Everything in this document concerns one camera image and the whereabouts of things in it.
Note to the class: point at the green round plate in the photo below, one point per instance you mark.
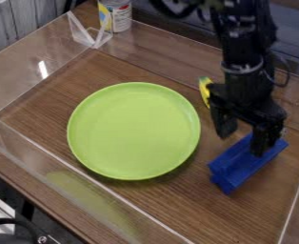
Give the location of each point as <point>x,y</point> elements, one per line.
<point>133,131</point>

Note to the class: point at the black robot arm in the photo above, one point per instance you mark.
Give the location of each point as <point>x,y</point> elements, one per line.
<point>244,28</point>

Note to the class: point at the white yellow can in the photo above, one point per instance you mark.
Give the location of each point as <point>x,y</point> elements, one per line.
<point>118,9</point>

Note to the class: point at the blue block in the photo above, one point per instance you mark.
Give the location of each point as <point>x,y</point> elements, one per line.
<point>236,165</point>

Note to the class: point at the yellow toy banana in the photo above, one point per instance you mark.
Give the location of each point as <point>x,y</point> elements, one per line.
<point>202,84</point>

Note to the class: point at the clear acrylic enclosure wall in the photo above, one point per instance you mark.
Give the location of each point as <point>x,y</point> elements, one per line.
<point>48,74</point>

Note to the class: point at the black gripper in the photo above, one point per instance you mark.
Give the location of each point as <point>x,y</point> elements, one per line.
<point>242,98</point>

